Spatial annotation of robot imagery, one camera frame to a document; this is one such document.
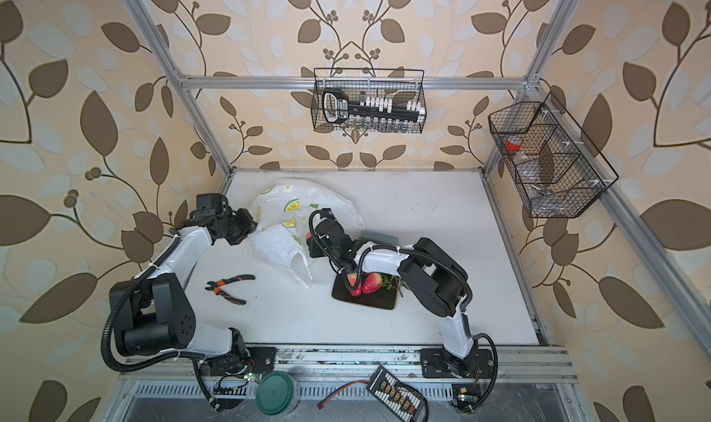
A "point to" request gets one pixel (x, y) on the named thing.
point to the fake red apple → (308, 236)
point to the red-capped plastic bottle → (513, 143)
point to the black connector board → (396, 400)
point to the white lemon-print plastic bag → (282, 211)
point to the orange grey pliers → (216, 284)
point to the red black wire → (320, 403)
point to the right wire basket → (557, 170)
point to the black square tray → (383, 298)
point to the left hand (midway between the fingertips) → (258, 219)
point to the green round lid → (274, 392)
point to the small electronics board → (465, 395)
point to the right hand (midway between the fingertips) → (309, 242)
